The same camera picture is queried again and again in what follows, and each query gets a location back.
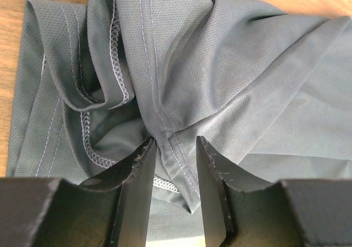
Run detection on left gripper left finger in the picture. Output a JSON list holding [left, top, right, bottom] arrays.
[[1, 138, 156, 246]]

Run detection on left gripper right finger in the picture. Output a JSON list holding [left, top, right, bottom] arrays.
[[196, 136, 351, 246]]

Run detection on grey t shirt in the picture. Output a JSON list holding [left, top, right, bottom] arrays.
[[6, 0, 351, 241]]

